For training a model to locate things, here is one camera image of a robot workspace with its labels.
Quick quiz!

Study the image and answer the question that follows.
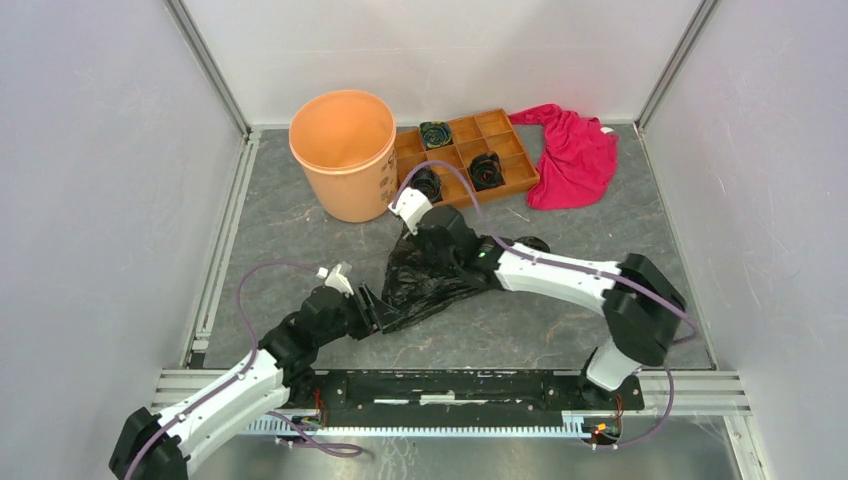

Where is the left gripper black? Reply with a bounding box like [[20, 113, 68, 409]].
[[315, 281, 404, 346]]

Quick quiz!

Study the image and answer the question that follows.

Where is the black trash bag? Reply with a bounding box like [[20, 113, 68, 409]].
[[381, 228, 501, 334]]

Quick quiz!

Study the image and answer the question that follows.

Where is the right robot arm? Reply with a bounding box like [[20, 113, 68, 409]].
[[392, 204, 686, 408]]

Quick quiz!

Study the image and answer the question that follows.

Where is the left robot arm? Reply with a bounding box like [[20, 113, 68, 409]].
[[108, 285, 402, 479]]

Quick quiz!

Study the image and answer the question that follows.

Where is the orange plastic trash bin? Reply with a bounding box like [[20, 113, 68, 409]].
[[289, 90, 398, 223]]

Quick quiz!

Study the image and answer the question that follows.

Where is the black rolled bag centre right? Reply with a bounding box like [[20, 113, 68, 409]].
[[468, 151, 505, 191]]

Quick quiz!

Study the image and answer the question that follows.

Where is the black rolled bag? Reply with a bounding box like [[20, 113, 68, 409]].
[[468, 151, 505, 191], [409, 167, 443, 204]]

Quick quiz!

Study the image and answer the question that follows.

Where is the black rolled bag front left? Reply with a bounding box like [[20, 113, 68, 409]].
[[409, 167, 443, 204]]

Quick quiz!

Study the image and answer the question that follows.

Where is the orange compartment tray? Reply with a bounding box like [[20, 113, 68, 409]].
[[394, 108, 539, 223]]

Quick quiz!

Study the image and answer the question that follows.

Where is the rolled bag with yellow-green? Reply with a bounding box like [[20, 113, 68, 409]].
[[419, 121, 453, 151]]

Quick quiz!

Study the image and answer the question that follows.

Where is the red cloth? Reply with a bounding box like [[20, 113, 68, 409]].
[[508, 104, 618, 211]]

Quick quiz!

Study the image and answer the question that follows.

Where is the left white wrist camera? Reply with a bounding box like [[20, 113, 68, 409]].
[[316, 262, 354, 296]]

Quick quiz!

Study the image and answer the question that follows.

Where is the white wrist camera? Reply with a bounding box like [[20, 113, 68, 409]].
[[388, 187, 433, 235], [316, 262, 354, 296]]

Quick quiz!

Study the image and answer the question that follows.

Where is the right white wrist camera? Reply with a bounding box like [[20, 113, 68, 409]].
[[388, 187, 433, 235]]

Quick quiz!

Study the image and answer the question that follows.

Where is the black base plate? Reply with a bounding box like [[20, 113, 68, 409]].
[[285, 369, 645, 428]]

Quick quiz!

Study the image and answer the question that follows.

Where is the aluminium rail frame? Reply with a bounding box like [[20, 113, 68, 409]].
[[155, 368, 753, 439]]

